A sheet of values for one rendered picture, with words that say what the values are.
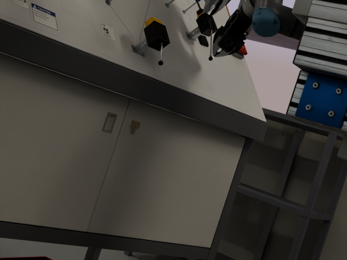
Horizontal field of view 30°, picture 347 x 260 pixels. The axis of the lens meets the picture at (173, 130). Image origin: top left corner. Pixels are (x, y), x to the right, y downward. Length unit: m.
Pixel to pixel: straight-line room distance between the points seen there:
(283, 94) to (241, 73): 1.58
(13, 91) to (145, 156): 0.49
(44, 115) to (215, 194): 0.74
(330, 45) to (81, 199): 0.89
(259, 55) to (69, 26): 2.39
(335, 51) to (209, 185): 1.05
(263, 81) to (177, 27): 1.86
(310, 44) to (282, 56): 2.69
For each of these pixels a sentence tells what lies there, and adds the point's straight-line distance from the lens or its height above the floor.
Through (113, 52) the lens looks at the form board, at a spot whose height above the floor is 0.90.
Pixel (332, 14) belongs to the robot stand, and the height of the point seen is 1.04.
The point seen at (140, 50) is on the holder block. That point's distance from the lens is 1.81.
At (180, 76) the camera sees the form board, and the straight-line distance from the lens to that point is 1.93.
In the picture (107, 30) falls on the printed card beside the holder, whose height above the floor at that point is 0.95.
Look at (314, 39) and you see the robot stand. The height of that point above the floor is 0.99.
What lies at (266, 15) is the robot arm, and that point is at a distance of 1.74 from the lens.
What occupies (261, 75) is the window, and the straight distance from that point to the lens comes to 3.91.
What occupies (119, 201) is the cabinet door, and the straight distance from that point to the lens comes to 1.89.
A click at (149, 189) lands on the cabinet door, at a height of 0.56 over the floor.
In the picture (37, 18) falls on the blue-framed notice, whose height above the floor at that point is 0.91.
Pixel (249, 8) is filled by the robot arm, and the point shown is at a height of 1.14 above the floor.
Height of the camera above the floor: 0.76
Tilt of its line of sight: level
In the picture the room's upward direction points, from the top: 18 degrees clockwise
